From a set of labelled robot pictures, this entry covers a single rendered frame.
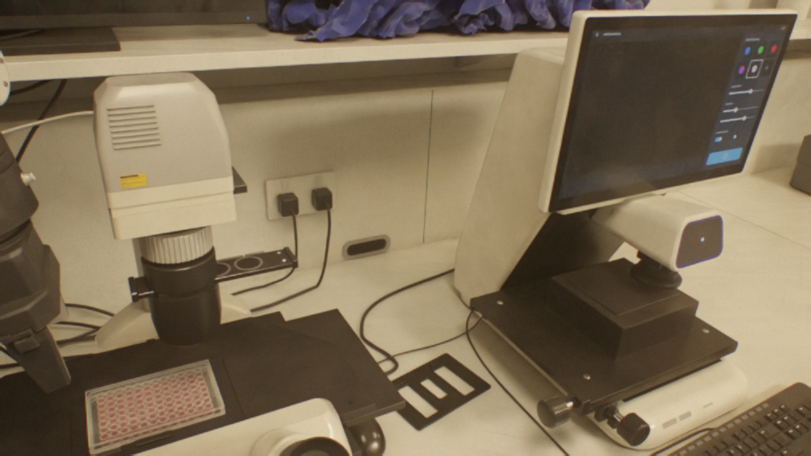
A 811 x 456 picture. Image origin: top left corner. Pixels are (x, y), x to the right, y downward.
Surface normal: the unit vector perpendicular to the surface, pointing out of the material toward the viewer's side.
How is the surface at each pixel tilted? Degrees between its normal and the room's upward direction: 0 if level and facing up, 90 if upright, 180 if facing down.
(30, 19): 86
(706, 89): 92
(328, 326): 0
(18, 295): 90
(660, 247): 79
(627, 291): 0
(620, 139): 92
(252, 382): 0
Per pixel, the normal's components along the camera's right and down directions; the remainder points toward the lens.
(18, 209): 0.98, -0.04
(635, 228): -0.90, 0.00
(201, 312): 0.73, 0.33
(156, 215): 0.47, 0.40
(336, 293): 0.04, -0.90
